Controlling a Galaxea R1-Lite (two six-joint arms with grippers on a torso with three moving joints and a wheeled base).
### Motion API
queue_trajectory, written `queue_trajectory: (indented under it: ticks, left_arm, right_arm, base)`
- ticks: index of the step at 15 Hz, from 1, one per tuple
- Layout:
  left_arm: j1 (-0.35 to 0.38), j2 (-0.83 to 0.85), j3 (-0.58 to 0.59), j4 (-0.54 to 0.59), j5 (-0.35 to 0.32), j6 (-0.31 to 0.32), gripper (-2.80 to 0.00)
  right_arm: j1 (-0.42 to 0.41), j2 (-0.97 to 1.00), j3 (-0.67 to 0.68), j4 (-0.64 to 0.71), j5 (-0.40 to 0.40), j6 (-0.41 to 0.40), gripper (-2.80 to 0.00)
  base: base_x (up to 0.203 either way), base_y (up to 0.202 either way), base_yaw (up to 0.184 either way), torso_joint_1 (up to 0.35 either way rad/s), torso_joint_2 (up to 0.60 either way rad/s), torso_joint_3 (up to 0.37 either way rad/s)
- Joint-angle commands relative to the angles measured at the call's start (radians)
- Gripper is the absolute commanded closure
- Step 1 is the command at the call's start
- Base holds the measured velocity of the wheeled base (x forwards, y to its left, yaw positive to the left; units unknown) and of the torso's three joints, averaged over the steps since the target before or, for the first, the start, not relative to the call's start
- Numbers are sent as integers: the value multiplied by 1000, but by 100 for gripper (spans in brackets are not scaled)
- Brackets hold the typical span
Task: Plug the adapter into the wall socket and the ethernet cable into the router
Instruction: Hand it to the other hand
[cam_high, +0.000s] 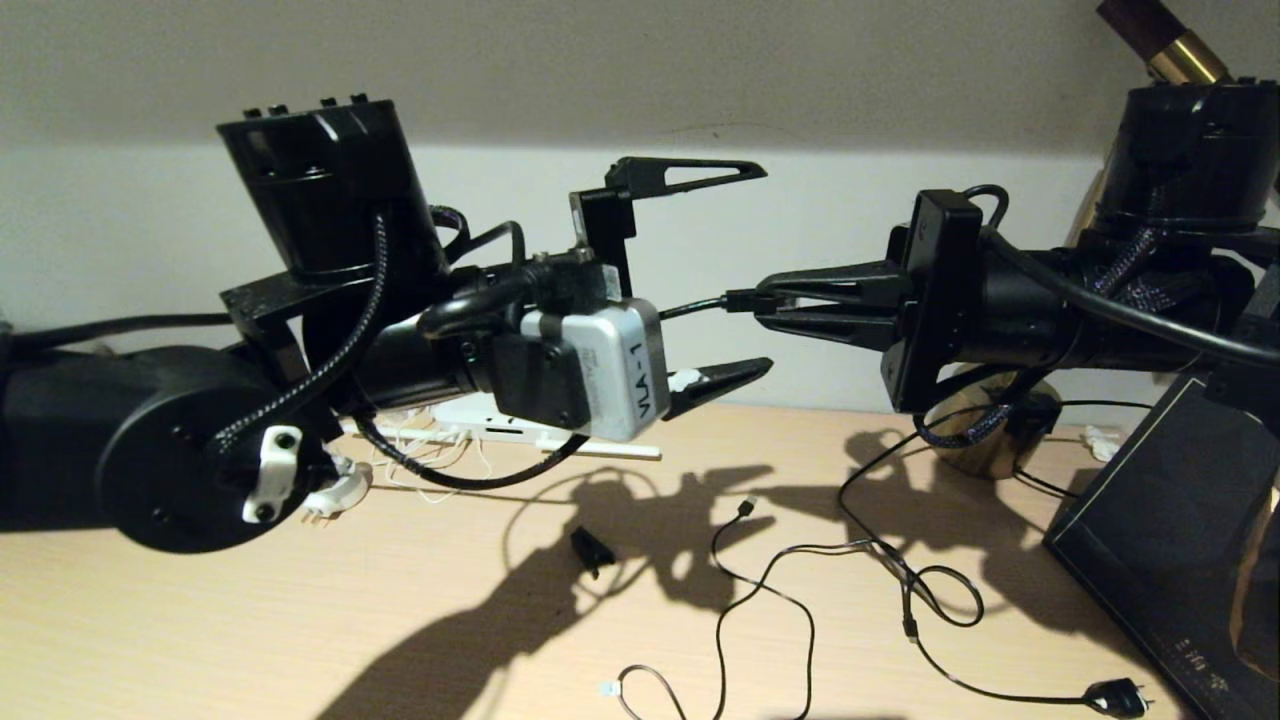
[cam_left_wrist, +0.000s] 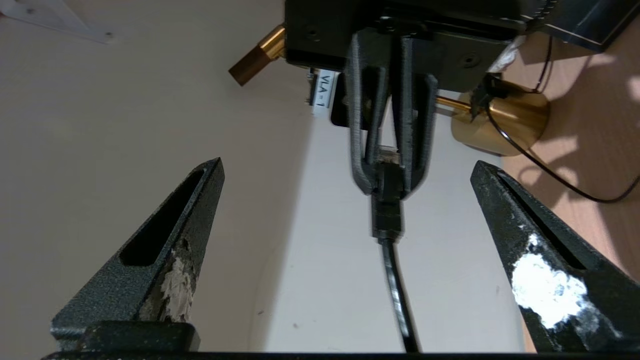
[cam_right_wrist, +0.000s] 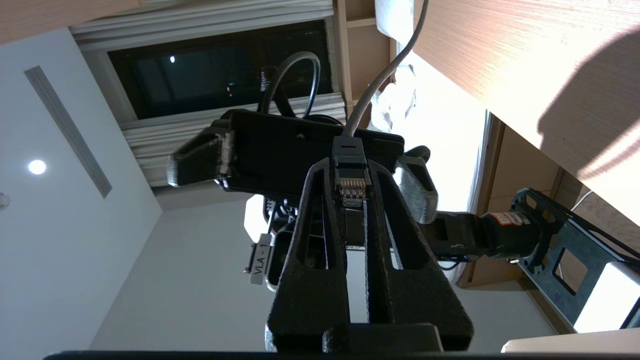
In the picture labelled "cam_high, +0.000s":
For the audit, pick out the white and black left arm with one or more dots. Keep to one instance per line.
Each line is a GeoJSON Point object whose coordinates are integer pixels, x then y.
{"type": "Point", "coordinates": [330, 190]}

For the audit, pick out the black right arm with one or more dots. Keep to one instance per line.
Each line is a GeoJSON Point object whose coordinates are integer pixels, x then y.
{"type": "Point", "coordinates": [1180, 150]}

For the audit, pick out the small white object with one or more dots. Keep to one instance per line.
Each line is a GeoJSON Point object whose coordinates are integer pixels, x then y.
{"type": "Point", "coordinates": [1098, 443]}

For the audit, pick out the black box with bag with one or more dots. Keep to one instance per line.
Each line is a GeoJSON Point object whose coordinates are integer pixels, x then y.
{"type": "Point", "coordinates": [1170, 520]}

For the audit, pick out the brass desk lamp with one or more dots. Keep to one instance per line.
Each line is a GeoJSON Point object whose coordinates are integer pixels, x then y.
{"type": "Point", "coordinates": [985, 455]}

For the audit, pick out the grey plug-in night light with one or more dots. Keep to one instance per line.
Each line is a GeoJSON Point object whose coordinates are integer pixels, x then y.
{"type": "Point", "coordinates": [345, 490]}

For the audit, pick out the small black clip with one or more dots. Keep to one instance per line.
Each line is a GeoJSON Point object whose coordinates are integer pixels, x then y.
{"type": "Point", "coordinates": [592, 550]}

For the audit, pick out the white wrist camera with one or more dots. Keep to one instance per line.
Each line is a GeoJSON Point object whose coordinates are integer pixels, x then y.
{"type": "Point", "coordinates": [620, 370]}

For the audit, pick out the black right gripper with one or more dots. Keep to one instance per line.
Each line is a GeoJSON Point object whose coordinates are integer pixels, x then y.
{"type": "Point", "coordinates": [940, 280]}

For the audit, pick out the white router with antennas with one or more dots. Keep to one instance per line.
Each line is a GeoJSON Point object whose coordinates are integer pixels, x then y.
{"type": "Point", "coordinates": [480, 412]}

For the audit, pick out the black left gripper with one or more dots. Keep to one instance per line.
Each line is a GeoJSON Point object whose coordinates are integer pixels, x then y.
{"type": "Point", "coordinates": [605, 230]}

